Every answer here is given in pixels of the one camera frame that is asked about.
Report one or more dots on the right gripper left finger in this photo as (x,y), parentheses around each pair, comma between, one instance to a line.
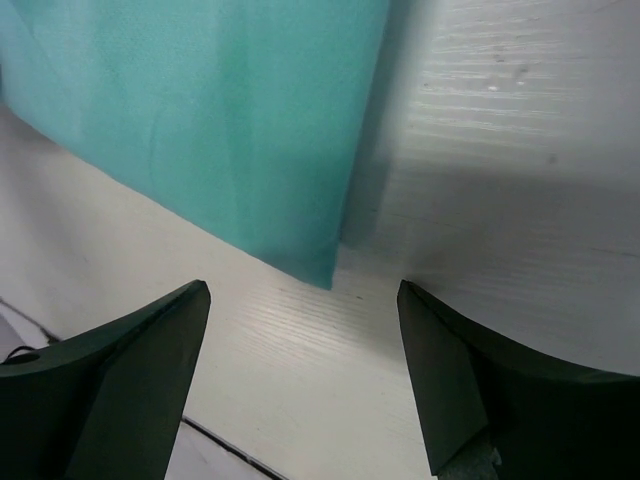
(105,404)

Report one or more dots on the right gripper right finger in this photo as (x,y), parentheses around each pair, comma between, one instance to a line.
(492,408)

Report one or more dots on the teal green t-shirt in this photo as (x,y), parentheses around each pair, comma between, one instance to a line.
(242,117)

